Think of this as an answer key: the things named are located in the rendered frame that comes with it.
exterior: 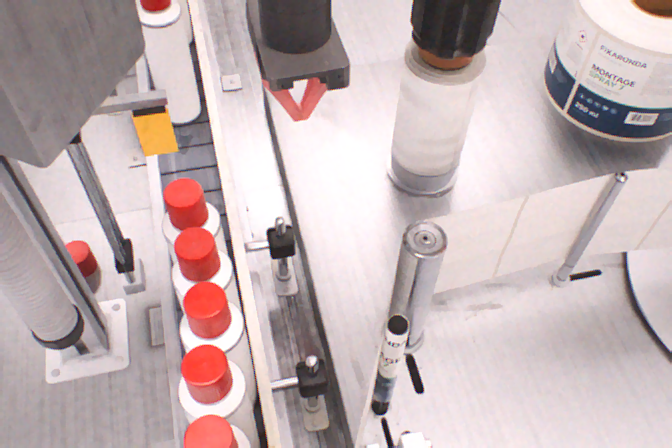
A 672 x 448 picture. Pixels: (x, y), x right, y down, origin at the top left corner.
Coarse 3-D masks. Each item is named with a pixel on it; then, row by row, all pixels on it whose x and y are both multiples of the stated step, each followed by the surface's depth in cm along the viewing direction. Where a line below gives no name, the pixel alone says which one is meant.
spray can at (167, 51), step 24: (144, 0) 74; (168, 0) 75; (144, 24) 75; (168, 24) 75; (168, 48) 78; (168, 72) 81; (192, 72) 83; (168, 96) 84; (192, 96) 85; (192, 120) 88
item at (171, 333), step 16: (144, 64) 83; (144, 80) 81; (160, 176) 74; (160, 192) 72; (160, 208) 70; (160, 224) 69; (160, 240) 68; (160, 256) 67; (160, 272) 66; (160, 288) 65; (176, 320) 64; (176, 336) 62; (176, 352) 61; (176, 368) 61; (176, 384) 60; (176, 400) 59; (176, 416) 58; (176, 432) 57
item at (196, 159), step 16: (192, 48) 97; (208, 112) 90; (176, 128) 88; (192, 128) 88; (208, 128) 88; (192, 144) 86; (208, 144) 87; (160, 160) 85; (176, 160) 85; (192, 160) 85; (208, 160) 85; (176, 176) 83; (192, 176) 83; (208, 176) 83; (208, 192) 82; (224, 208) 81; (224, 224) 79; (176, 304) 73; (240, 304) 74; (256, 384) 68; (256, 416) 67
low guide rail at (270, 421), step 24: (192, 0) 97; (192, 24) 94; (216, 120) 84; (216, 144) 82; (240, 240) 74; (240, 264) 72; (240, 288) 71; (264, 360) 66; (264, 384) 65; (264, 408) 63
